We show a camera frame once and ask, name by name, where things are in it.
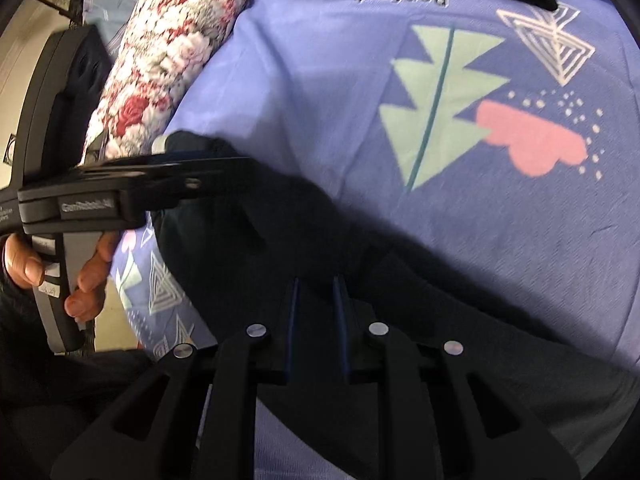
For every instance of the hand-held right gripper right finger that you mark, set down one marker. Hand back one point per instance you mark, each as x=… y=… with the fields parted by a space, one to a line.
x=341 y=340

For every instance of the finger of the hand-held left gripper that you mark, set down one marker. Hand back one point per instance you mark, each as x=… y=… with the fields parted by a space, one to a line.
x=175 y=164
x=200 y=182

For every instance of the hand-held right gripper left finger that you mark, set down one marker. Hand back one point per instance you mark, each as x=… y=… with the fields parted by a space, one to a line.
x=293 y=340

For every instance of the navy pants with bear patch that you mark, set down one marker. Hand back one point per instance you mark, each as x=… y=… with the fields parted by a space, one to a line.
x=350 y=260

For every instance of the person's left hand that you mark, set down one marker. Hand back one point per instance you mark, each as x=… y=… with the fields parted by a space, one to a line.
x=90 y=272

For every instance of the floral rose pillow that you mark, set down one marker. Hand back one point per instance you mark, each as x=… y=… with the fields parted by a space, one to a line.
x=165 y=60

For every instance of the purple printed bedsheet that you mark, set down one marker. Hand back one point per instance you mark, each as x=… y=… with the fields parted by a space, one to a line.
x=325 y=85

